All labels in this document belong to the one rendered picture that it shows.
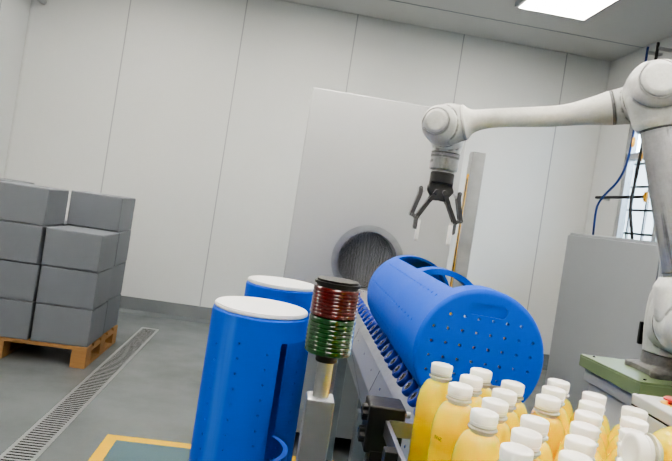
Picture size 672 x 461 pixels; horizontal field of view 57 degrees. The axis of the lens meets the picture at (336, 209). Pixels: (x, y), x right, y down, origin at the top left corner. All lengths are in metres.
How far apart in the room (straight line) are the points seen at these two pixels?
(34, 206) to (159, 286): 2.25
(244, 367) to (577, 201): 5.76
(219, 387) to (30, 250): 3.04
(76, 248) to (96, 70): 2.66
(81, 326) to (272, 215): 2.51
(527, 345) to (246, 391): 0.78
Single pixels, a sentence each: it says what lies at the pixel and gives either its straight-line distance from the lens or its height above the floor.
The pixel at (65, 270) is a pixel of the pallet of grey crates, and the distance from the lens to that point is 4.62.
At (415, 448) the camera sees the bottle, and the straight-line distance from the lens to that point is 1.18.
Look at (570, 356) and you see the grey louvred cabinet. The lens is 4.41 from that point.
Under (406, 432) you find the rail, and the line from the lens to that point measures 1.22.
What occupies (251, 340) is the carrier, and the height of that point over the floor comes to 0.96.
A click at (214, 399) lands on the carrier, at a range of 1.82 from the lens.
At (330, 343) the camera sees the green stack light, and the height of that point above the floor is 1.18.
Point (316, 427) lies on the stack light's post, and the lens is 0.86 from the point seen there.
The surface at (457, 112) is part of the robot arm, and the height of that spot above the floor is 1.67.
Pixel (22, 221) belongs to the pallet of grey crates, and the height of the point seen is 0.94.
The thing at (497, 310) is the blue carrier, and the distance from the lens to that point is 1.37.
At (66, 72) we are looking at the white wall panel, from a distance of 6.86.
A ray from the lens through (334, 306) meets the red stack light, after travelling 0.81.
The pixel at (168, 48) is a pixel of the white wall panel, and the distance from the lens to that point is 6.67.
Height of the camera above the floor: 1.35
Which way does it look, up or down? level
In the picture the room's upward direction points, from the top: 9 degrees clockwise
